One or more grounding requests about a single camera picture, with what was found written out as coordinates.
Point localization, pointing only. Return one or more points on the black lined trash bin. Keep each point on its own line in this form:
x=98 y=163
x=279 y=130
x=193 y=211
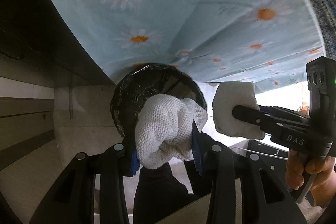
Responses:
x=146 y=81

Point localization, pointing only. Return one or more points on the daisy print blue tablecloth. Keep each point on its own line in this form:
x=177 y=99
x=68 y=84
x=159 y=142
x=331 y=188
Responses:
x=266 y=42

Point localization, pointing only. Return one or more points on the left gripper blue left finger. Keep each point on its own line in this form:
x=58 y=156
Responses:
x=134 y=165

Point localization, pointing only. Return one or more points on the white knit cloth ball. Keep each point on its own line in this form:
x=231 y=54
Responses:
x=164 y=129

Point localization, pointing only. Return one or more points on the person's right hand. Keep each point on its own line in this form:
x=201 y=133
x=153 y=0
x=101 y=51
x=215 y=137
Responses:
x=323 y=187

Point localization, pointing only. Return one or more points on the blue patterned cloth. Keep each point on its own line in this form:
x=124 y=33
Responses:
x=325 y=12

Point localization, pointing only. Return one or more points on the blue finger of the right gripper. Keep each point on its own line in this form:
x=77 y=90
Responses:
x=248 y=115

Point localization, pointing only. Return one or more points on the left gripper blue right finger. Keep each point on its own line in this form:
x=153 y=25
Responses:
x=200 y=145

